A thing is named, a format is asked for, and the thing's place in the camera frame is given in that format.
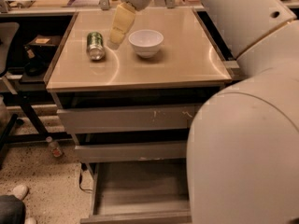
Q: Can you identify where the white shoe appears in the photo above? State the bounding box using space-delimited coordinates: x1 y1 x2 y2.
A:
12 185 29 201

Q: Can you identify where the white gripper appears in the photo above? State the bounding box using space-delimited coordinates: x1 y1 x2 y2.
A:
107 0 150 49

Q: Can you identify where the black office chair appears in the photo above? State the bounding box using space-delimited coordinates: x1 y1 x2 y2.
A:
0 22 20 165

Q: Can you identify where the green soda can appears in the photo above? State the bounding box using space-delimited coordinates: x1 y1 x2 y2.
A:
86 32 106 61

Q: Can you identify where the top drawer front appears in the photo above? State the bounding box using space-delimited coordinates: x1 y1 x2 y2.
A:
58 104 200 133

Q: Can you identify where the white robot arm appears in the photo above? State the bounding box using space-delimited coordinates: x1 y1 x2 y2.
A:
186 0 299 224

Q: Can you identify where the white ceramic bowl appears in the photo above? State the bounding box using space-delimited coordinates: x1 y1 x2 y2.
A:
128 29 164 58

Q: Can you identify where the grey drawer cabinet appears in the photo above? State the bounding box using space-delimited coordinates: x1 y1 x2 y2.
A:
43 7 241 224

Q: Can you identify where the black cable on floor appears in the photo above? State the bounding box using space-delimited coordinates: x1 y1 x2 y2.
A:
78 163 93 194

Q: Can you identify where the black box with label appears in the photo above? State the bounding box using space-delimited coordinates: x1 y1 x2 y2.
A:
26 35 62 61

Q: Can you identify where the open bottom drawer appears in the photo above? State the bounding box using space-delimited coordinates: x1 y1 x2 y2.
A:
80 159 192 224

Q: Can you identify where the plastic bottle on floor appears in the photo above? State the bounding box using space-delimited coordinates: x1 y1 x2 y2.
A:
46 136 64 158

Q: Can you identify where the dark trouser leg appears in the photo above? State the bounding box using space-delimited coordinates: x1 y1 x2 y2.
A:
0 195 26 224

